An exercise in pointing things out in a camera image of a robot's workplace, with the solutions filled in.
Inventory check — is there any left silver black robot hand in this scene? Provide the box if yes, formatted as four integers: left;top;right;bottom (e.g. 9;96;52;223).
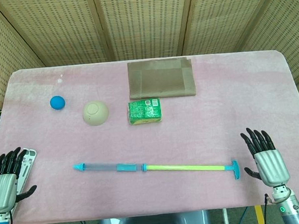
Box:
0;145;40;213

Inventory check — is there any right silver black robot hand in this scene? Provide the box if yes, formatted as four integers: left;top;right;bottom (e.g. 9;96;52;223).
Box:
239;124;292;190

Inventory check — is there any blue-green water pump toy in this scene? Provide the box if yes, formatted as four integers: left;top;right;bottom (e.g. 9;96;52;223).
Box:
72;148;242;196

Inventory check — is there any white folding stand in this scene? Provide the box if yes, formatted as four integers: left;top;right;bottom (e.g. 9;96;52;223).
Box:
6;147;43;210

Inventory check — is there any pink tablecloth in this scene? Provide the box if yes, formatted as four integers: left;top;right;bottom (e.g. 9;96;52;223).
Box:
0;42;299;224

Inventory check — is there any blue ball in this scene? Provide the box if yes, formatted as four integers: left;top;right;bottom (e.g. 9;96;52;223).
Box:
49;95;67;111

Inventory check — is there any beige upturned bowl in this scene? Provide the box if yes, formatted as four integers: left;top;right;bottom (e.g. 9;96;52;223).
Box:
81;99;111;128

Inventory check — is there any green packaged sponge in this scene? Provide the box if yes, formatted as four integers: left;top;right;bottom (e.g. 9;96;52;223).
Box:
126;97;164;126

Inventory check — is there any brown folded cloth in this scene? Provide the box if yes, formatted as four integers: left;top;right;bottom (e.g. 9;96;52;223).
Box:
126;56;198;103

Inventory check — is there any bamboo folding screen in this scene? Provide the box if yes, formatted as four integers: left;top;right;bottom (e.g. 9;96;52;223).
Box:
0;0;299;174

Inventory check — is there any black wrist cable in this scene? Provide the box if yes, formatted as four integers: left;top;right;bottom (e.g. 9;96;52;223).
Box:
261;193;273;224

